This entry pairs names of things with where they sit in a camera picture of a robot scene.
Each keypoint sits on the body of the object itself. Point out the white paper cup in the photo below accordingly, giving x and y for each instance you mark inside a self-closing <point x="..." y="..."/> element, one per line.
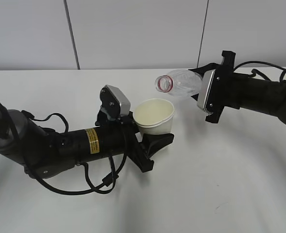
<point x="154" y="116"/>

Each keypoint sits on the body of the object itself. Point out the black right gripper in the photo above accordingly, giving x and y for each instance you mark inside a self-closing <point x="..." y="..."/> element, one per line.
<point x="222" y="92"/>

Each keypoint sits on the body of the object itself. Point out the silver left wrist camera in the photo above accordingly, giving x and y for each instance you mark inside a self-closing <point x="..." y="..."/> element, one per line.
<point x="114" y="103"/>

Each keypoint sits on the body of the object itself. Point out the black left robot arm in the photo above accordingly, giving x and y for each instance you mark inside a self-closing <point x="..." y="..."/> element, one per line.
<point x="46" y="152"/>

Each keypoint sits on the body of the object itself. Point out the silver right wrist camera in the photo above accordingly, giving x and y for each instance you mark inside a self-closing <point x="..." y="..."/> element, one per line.
<point x="204" y="91"/>

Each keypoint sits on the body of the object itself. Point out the clear water bottle red label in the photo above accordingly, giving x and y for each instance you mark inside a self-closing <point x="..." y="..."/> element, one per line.
<point x="180" y="83"/>

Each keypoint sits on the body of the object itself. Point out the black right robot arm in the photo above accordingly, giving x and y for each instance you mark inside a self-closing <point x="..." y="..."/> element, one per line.
<point x="258" y="93"/>

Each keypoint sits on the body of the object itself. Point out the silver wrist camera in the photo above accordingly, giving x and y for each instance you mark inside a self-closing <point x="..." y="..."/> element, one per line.
<point x="114" y="103"/>
<point x="204" y="91"/>

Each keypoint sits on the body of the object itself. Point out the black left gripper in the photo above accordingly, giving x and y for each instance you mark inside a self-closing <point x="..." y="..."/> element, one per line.
<point x="119" y="136"/>

